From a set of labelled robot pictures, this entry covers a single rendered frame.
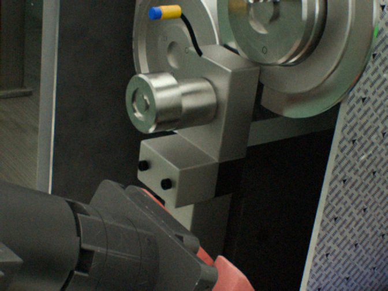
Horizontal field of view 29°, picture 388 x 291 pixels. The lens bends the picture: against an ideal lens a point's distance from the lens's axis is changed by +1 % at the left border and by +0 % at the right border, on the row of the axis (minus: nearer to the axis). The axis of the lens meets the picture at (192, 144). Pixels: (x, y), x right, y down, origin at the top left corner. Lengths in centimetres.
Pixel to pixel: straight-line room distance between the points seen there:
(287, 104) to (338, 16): 8
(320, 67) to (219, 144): 9
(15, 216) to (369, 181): 28
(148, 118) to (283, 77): 9
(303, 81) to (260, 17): 5
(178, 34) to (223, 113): 11
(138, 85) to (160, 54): 13
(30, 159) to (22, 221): 69
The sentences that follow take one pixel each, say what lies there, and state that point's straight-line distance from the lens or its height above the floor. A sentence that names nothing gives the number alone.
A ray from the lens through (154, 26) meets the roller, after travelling 65.
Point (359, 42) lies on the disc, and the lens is 47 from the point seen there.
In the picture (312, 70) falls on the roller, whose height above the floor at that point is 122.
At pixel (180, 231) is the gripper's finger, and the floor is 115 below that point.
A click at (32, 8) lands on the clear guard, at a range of 153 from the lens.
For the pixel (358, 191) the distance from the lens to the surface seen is 54.
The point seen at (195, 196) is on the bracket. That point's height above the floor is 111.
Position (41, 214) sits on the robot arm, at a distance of 36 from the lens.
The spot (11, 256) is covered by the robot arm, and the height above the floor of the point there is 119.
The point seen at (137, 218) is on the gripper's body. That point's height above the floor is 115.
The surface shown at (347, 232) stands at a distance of 55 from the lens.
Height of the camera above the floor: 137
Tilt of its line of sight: 25 degrees down
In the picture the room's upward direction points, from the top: 8 degrees clockwise
